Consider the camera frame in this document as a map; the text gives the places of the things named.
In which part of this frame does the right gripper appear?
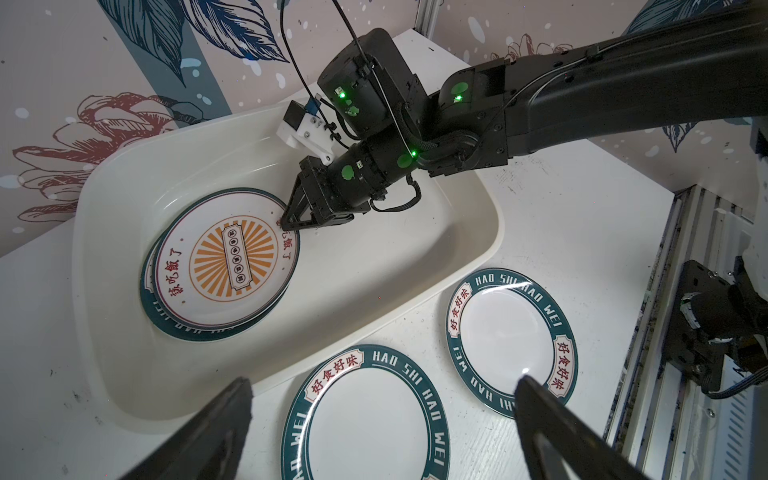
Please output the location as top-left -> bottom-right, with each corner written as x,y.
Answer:
280,134 -> 420,231

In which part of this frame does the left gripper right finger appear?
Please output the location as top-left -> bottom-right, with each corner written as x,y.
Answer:
515,376 -> 645,479

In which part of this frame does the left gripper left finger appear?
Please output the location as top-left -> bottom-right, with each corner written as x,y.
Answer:
124,377 -> 253,479

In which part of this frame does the orange sunburst plate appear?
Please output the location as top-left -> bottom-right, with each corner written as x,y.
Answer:
152,187 -> 300,330

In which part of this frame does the green rim plate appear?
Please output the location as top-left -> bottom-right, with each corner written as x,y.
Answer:
280,344 -> 451,479
139,231 -> 290,343
445,267 -> 579,418

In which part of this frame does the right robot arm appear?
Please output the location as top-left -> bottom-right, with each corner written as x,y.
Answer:
280,1 -> 767,231

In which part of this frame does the white plastic bin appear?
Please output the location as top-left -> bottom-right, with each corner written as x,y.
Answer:
71,104 -> 504,433

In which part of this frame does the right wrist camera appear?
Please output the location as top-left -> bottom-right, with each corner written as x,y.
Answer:
277,100 -> 336,166

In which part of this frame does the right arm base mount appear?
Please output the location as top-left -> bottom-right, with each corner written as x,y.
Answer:
662,256 -> 767,400

